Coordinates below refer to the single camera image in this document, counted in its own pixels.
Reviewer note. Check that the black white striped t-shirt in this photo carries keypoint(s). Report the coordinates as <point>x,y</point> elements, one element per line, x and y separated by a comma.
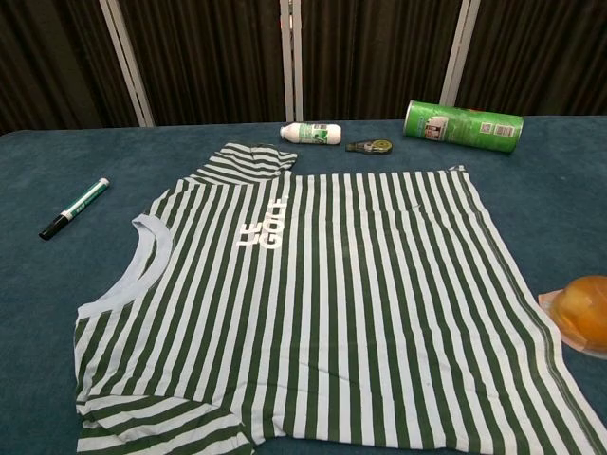
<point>332,284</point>

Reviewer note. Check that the small white plastic bottle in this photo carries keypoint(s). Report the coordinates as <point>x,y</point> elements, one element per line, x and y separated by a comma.
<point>310,133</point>

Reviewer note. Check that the correction tape dispenser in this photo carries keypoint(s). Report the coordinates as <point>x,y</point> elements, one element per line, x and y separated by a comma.
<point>372,147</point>

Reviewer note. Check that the dark fabric screen panel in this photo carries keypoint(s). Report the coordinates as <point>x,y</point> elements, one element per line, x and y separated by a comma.
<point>47,57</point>
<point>545,52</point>
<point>379,57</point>
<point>213,57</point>

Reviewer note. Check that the green chip can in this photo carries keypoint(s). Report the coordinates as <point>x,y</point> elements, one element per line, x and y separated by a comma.
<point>465,125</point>

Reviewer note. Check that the green marker pen black cap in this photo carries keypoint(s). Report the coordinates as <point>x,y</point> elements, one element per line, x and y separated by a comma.
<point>76,208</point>

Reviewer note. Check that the orange jelly cup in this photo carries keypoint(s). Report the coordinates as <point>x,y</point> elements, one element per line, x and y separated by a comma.
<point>585,308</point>

